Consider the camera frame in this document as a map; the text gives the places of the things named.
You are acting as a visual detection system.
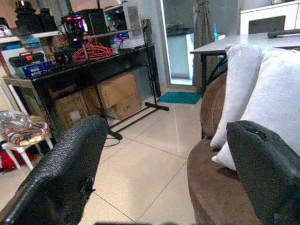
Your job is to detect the black appliance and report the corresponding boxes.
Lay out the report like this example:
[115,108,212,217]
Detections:
[14,1,58,33]

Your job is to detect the grey curtain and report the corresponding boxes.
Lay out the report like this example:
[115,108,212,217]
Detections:
[192,0,216,87]

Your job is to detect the white plastic stool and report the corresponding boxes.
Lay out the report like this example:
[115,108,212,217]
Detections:
[1,135,54,171]

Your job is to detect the teal floor mat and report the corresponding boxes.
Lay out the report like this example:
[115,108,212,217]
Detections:
[156,91,203,105]

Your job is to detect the white framed glass door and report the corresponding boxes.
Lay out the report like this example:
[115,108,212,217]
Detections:
[160,0,197,91]

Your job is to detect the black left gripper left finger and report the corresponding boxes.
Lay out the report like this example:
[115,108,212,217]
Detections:
[0,114,110,225]

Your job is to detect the grey folding table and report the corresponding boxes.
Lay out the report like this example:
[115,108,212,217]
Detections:
[189,32,300,94]

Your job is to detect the blue carton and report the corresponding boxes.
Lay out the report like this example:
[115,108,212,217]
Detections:
[21,60,54,79]

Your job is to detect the black computer tower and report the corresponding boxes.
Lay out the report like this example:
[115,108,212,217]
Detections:
[61,8,108,49]

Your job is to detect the white pillow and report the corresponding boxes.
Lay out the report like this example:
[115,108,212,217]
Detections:
[211,49,300,172]
[210,44,274,149]

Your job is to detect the white cabinet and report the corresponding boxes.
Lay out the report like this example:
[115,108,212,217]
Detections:
[239,3,300,36]

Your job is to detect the red cloth bundle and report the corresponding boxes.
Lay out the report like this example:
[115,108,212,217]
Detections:
[0,150,36,172]

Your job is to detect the black desk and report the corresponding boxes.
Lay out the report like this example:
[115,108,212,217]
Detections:
[31,44,162,141]

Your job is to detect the colourful cushion in plastic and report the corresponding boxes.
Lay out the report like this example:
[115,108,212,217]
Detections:
[0,110,51,147]

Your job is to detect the white computer case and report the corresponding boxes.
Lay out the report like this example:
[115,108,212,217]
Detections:
[103,3,143,38]

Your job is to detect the cardboard box with white label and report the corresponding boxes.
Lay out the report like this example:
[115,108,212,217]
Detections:
[53,91,91,131]

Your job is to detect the white shelf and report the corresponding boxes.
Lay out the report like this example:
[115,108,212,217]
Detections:
[0,30,61,44]

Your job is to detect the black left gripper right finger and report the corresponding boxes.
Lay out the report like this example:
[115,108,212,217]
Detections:
[226,120,300,225]

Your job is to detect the small cardboard box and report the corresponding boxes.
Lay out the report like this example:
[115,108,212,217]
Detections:
[106,92,143,121]

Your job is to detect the black toolbox orange latches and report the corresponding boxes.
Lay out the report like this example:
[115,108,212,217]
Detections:
[8,50,45,68]

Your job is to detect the large cardboard box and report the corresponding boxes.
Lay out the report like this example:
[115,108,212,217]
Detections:
[85,72,138,110]

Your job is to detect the black clothes rack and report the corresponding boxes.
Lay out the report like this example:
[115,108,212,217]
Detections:
[82,24,170,141]

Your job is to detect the brown velvet sofa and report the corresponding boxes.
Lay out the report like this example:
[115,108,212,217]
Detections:
[187,71,263,225]

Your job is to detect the red plastic clothes hangers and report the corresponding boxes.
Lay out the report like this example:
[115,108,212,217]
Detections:
[71,35,113,63]

